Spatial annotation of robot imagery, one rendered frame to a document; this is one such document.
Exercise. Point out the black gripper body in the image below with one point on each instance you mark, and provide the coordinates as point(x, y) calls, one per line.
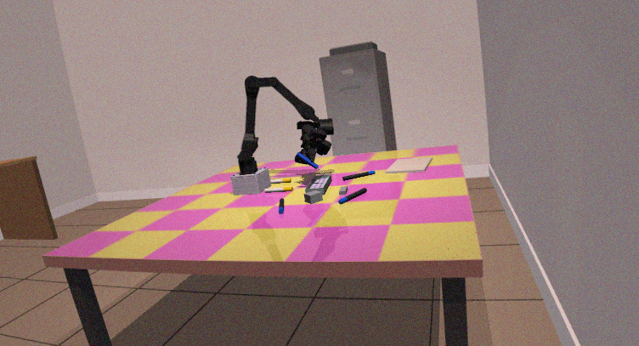
point(310, 135)

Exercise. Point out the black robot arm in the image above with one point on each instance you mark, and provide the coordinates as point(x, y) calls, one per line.
point(252, 84)

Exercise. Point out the blue stylus with white tip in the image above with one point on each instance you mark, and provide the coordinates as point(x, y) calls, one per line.
point(304, 158)

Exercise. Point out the pale pink flat rectangle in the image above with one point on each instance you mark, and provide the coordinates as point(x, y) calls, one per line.
point(411, 165)

